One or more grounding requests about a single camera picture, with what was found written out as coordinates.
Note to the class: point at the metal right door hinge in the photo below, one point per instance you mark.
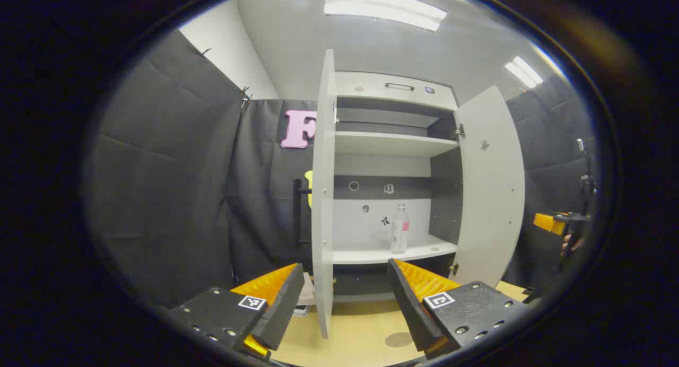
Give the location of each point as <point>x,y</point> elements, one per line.
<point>459,131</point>

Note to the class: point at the white cabinet shelf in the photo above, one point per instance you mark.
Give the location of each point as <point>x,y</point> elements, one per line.
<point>387,143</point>

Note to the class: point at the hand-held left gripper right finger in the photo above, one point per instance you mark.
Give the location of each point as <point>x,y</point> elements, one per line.
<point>411,308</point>

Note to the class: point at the white cabinet drawer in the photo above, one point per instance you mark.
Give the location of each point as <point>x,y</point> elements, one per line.
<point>371,88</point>

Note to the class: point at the white cabinet door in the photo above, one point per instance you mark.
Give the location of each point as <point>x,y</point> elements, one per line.
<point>490,197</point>
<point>323,197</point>

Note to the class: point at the white and grey cabinet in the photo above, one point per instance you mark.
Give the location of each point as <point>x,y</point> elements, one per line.
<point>382,168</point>

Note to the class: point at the small ceiling light panel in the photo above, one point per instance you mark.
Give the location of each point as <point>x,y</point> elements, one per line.
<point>524,71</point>

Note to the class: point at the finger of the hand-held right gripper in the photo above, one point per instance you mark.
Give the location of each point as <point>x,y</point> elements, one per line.
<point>546,223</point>

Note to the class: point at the stack of white papers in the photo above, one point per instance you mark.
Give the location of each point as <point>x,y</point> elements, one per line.
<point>306,298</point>

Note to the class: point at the clear plastic bottle pink label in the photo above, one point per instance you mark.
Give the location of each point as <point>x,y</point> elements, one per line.
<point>399,234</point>

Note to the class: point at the long ceiling light panel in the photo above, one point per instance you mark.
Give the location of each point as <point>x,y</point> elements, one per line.
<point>384,7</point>

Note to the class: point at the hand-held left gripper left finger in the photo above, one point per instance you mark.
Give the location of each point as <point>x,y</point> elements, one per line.
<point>281,314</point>

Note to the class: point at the black backdrop cloth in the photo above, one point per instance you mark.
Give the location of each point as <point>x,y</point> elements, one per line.
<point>159,197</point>

